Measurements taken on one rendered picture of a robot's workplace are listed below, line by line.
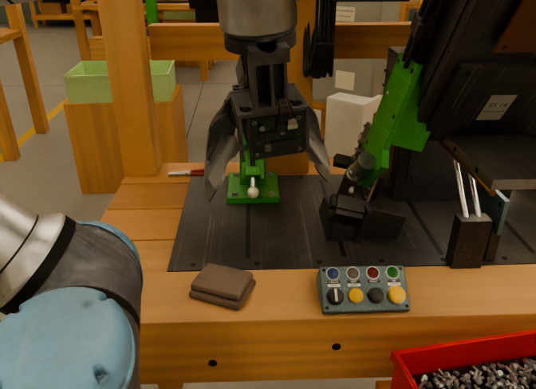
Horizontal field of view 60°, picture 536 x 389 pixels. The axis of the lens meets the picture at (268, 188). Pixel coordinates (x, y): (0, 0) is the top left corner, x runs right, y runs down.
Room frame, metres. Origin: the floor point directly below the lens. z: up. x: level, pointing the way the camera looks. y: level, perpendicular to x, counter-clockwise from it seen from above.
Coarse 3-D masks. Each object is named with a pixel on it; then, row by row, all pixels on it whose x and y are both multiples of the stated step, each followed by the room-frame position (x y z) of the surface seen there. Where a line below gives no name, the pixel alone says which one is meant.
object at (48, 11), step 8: (40, 0) 10.32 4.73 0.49; (32, 8) 9.89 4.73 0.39; (40, 8) 10.32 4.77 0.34; (48, 8) 9.98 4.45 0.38; (56, 8) 9.98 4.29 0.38; (64, 8) 10.18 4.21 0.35; (32, 16) 9.85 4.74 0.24; (40, 16) 9.85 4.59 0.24; (48, 16) 9.86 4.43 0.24; (56, 16) 9.87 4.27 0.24; (64, 16) 9.87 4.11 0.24; (72, 16) 9.88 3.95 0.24; (88, 16) 9.89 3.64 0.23; (144, 16) 9.94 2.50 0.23; (160, 16) 9.96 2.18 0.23
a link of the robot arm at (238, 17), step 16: (224, 0) 0.44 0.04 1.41; (240, 0) 0.43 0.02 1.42; (256, 0) 0.43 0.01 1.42; (272, 0) 0.43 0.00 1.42; (288, 0) 0.44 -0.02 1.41; (224, 16) 0.44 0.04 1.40; (240, 16) 0.43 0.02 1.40; (256, 16) 0.43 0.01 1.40; (272, 16) 0.43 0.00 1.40; (288, 16) 0.44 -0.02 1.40; (224, 32) 0.45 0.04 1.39; (240, 32) 0.43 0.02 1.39; (256, 32) 0.43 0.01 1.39; (272, 32) 0.43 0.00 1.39; (288, 32) 0.45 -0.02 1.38
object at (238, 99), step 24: (240, 48) 0.44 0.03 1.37; (264, 48) 0.48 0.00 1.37; (288, 48) 0.42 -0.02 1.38; (264, 72) 0.45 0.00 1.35; (240, 96) 0.47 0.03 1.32; (264, 96) 0.45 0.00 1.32; (288, 96) 0.46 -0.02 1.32; (240, 120) 0.42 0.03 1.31; (264, 120) 0.43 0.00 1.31; (288, 120) 0.43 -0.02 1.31; (240, 144) 0.43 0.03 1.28; (264, 144) 0.43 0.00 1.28; (288, 144) 0.43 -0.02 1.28
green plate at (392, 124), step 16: (400, 64) 0.91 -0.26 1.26; (416, 64) 0.83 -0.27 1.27; (400, 80) 0.88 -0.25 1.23; (416, 80) 0.83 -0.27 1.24; (384, 96) 0.92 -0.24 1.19; (400, 96) 0.84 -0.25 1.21; (416, 96) 0.84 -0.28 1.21; (384, 112) 0.89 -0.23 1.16; (400, 112) 0.83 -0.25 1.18; (416, 112) 0.84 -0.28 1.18; (384, 128) 0.86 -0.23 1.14; (400, 128) 0.84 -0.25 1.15; (416, 128) 0.84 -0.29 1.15; (368, 144) 0.91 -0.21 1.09; (384, 144) 0.83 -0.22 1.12; (400, 144) 0.84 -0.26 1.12; (416, 144) 0.84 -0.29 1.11
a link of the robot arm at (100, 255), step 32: (0, 192) 0.42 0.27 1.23; (0, 224) 0.38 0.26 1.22; (32, 224) 0.40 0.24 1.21; (64, 224) 0.41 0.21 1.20; (96, 224) 0.47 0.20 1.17; (0, 256) 0.36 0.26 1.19; (32, 256) 0.37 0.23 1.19; (64, 256) 0.38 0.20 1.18; (96, 256) 0.40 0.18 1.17; (128, 256) 0.44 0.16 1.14; (0, 288) 0.35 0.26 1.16; (32, 288) 0.35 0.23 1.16; (128, 288) 0.38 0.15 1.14
